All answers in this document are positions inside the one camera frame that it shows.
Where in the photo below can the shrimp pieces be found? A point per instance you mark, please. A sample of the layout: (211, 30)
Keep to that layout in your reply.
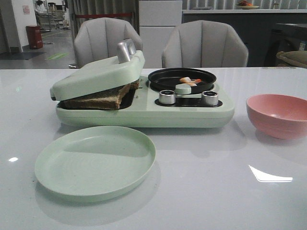
(185, 80)

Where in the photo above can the white cabinet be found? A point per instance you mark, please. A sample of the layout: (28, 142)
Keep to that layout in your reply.
(157, 18)

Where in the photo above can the grey upholstered chair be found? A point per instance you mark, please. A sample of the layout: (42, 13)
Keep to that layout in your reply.
(98, 38)
(204, 44)

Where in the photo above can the red trash bin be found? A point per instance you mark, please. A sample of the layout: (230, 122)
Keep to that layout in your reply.
(34, 36)

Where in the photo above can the right silver control knob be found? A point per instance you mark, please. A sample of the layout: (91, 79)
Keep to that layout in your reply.
(210, 98)

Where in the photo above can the left grey upholstered chair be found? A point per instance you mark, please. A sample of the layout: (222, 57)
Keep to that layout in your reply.
(98, 38)

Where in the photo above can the fruit plate on counter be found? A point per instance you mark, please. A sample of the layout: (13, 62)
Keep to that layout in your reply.
(245, 5)

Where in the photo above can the dark grey counter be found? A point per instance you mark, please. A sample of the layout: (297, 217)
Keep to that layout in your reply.
(253, 26)

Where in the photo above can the light green plate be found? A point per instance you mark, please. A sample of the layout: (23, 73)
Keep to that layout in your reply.
(96, 163)

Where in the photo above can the black round frying pan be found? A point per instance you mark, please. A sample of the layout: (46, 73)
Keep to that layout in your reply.
(167, 79)

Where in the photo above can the tan cushion at right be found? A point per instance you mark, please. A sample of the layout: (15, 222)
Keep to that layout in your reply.
(293, 58)

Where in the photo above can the silver lid handle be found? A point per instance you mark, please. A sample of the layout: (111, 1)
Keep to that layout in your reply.
(125, 50)

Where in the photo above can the silver control knob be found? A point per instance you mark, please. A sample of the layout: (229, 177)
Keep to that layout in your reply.
(210, 98)
(167, 97)

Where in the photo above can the red barrier belt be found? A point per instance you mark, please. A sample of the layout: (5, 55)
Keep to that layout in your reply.
(111, 15)

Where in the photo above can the right grey upholstered chair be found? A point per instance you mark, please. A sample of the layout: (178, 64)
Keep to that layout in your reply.
(204, 44)

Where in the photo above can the green breakfast maker base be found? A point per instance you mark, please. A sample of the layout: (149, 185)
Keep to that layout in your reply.
(145, 111)

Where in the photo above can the green breakfast maker lid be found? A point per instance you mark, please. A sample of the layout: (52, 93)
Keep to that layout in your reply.
(98, 76)

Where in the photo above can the left silver control knob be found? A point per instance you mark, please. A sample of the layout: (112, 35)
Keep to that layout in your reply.
(167, 97)

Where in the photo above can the pink bowl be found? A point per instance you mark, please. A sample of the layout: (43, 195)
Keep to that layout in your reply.
(279, 116)

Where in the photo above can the bread slice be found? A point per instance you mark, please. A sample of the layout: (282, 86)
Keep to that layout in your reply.
(108, 99)
(135, 85)

